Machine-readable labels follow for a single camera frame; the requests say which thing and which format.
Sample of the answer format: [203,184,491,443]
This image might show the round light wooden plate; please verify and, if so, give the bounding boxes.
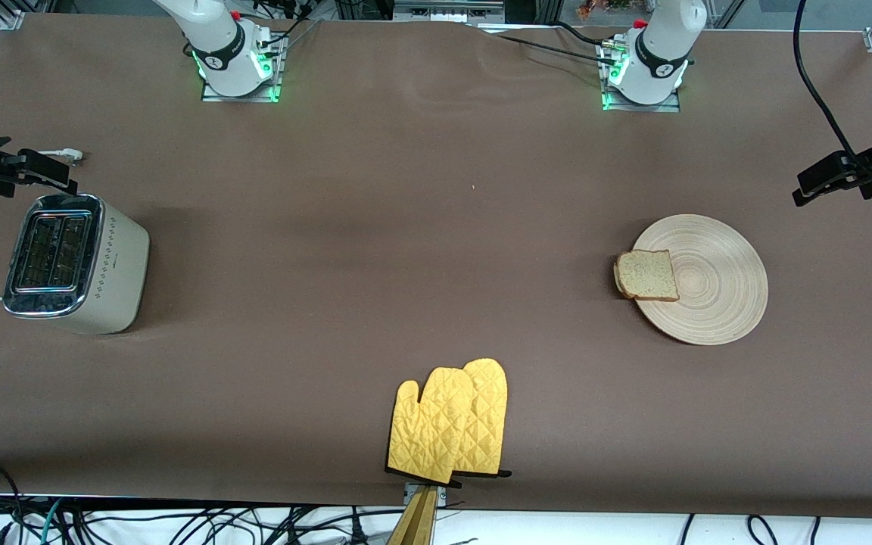
[631,214,769,346]

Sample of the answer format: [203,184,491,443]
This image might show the slice of brown bread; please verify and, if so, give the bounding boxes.
[614,250,680,303]

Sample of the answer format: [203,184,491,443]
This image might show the cream and chrome toaster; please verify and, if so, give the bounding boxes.
[2,193,151,335]

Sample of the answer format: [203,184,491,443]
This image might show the yellow quilted oven mitt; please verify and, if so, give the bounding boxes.
[386,367,476,486]
[453,358,512,479]

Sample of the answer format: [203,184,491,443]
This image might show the grey metal equipment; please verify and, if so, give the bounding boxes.
[392,0,506,24]

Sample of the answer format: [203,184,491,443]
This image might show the wooden stick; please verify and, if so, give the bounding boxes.
[387,487,438,545]

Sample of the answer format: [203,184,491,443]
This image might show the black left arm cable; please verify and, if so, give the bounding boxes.
[793,0,862,164]

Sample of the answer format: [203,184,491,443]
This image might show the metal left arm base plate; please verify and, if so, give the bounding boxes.
[601,39,681,114]

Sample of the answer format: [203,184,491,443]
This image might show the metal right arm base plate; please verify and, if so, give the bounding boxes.
[201,32,284,103]

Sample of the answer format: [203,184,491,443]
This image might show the short black base cable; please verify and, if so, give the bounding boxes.
[554,21,608,48]

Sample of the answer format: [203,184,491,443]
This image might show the black cables at right base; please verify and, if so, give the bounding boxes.
[253,0,323,58]

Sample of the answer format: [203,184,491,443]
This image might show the long black base cable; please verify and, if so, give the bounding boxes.
[490,32,621,66]

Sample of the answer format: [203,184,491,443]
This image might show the teal cable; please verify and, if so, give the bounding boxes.
[39,498,66,545]

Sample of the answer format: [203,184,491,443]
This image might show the black u-shaped cable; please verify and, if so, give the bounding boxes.
[745,515,779,545]

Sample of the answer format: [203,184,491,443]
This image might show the tangle of black floor cables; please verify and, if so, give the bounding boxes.
[65,504,406,545]

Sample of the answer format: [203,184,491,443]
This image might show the small metal bracket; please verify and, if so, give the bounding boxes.
[403,481,449,509]

